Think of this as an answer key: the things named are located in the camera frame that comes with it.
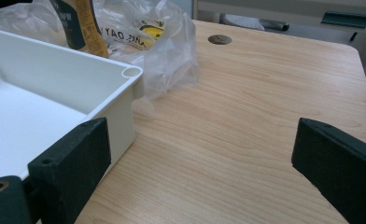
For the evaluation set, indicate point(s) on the yellow and dark bottle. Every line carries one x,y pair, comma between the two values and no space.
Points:
81,25

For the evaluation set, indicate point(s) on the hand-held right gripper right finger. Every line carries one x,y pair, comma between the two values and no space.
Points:
343,168

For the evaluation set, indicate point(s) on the white plastic bin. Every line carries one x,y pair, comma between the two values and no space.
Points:
47,102

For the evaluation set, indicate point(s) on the clear plastic bag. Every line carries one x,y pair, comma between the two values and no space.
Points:
168,53

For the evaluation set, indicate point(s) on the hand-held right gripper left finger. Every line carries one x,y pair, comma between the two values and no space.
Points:
75,161

